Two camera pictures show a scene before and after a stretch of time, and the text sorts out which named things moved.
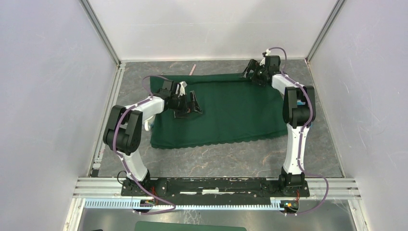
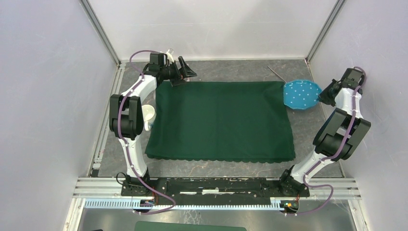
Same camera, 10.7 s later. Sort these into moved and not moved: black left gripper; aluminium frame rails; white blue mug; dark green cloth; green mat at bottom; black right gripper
Moved: dark green cloth; black right gripper; black left gripper
Not moved: white blue mug; green mat at bottom; aluminium frame rails
